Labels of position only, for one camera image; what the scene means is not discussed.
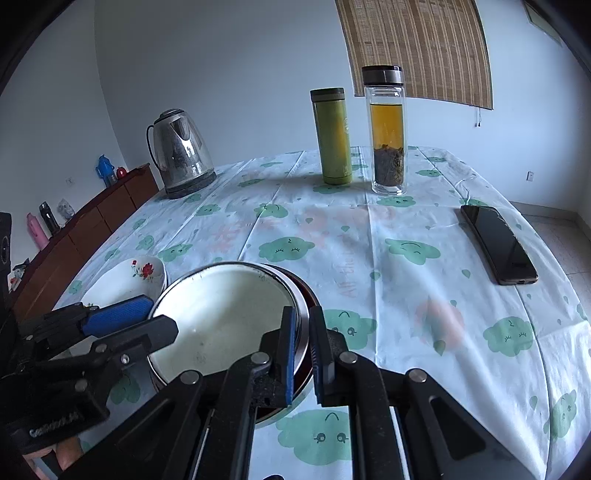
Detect black smartphone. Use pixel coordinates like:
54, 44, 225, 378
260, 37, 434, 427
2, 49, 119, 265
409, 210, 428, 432
460, 205, 539, 286

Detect glass tea bottle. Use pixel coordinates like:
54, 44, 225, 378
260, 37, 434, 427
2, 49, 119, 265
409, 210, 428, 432
361, 65, 408, 196

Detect blue flask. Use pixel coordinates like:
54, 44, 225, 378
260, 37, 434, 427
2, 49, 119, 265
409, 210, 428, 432
96, 154, 116, 188

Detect stainless steel bowl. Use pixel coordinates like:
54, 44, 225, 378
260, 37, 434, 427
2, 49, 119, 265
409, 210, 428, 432
148, 263, 311, 407

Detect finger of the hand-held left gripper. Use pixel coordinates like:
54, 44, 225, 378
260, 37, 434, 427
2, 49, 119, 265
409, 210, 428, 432
32, 315, 179, 384
18, 295, 154, 344

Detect white plate with red flowers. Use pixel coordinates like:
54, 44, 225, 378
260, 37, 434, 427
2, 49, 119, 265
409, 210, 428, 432
79, 255, 167, 319

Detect brown wooden sideboard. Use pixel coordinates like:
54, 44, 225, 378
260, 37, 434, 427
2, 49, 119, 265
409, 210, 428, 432
9, 163, 160, 319

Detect cloud print tablecloth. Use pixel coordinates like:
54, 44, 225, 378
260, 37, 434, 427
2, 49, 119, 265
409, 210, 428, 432
51, 145, 591, 480

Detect white enamel bowl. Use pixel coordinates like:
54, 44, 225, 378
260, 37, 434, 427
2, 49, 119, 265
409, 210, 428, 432
147, 261, 308, 391

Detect black speaker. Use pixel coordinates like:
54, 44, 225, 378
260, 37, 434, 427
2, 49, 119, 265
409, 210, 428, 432
0, 212, 12, 296

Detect black bottle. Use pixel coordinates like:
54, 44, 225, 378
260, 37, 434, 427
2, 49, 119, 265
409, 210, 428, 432
39, 202, 61, 236

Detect stainless steel electric kettle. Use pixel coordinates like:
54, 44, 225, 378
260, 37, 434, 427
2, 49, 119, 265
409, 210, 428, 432
146, 109, 217, 200

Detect pink bottle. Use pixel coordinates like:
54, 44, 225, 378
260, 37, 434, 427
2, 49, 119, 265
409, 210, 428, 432
25, 213, 49, 251

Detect large bamboo blind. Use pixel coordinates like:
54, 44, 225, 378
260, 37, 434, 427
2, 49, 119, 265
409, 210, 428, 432
335, 0, 494, 110

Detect green thermos bottle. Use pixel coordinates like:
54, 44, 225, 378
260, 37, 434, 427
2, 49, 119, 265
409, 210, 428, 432
310, 87, 353, 185

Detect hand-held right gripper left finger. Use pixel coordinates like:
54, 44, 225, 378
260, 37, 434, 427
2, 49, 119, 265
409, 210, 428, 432
58, 305, 296, 480

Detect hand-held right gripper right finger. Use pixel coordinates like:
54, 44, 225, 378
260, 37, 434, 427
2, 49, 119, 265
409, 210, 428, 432
308, 305, 541, 480

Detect person's left hand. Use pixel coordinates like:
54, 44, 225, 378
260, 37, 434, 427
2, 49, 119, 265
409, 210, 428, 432
21, 436, 88, 480

